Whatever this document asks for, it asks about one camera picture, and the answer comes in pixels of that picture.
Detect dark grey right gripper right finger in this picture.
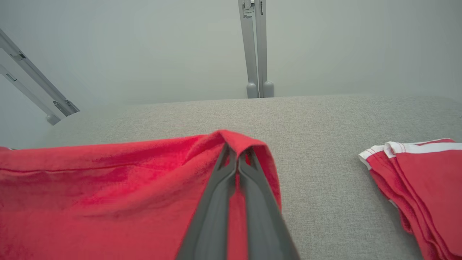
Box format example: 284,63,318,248
237,146,301,260

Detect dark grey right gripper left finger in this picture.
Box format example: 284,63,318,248
176,144,237,260

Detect red jersey shirt white sleeves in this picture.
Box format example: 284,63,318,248
0,130,282,260

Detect red shorts white stripe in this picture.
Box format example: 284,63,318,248
358,138,462,260

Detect grey fabric sofa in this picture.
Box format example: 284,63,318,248
43,95,462,260

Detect grey metal double post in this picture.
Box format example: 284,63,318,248
238,0,274,99

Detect grey metal slanted frame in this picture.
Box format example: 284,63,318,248
0,29,80,126

